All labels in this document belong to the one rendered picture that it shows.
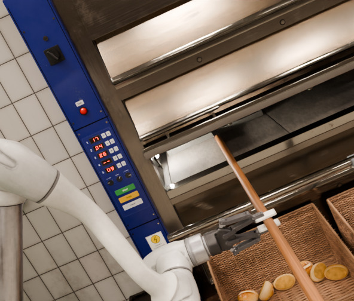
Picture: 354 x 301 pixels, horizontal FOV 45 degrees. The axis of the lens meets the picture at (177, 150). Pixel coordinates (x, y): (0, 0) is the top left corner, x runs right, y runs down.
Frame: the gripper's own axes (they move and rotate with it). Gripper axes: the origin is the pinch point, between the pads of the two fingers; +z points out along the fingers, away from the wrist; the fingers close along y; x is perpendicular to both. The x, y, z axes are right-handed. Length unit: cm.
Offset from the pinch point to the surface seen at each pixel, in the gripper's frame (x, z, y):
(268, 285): -40, -7, 55
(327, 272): -34, 18, 55
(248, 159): -56, 7, 3
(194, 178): -57, -18, 2
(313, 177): -19.1, 22.1, 2.7
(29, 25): -53, -51, -84
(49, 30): -53, -45, -79
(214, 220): -18.8, -15.6, 3.2
